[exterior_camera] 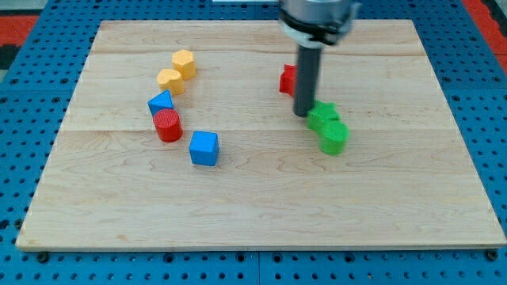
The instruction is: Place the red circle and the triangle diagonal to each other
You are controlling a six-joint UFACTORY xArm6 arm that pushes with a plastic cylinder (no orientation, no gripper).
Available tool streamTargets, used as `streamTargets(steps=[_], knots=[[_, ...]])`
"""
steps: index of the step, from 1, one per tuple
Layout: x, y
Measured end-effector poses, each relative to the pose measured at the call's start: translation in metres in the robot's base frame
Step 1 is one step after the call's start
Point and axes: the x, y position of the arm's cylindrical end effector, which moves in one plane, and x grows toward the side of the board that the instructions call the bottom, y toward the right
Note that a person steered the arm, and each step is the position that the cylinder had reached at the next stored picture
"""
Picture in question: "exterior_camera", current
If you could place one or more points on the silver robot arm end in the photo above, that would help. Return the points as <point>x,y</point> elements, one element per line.
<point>314,23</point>

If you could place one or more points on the blue triangle block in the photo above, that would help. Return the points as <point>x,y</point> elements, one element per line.
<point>160,102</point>

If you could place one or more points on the blue cube block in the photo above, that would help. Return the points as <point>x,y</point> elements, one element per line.
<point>204,148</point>

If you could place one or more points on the red star block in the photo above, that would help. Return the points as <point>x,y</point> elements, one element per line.
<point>288,79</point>

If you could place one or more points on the green star block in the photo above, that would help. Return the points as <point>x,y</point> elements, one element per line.
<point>320,114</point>

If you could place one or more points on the wooden board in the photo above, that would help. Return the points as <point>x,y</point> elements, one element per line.
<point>404,181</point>

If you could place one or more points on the green cylinder block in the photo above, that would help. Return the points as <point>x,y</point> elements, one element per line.
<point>333,137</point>

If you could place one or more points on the red cylinder block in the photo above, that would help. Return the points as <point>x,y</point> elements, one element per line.
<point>168,125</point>

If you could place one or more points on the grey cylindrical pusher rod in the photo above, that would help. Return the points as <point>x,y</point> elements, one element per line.
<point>308,66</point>

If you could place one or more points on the yellow heart block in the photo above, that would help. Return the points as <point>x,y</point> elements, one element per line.
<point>172,80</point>

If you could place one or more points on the yellow hexagon block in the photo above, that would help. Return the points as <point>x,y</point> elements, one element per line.
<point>184,62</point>

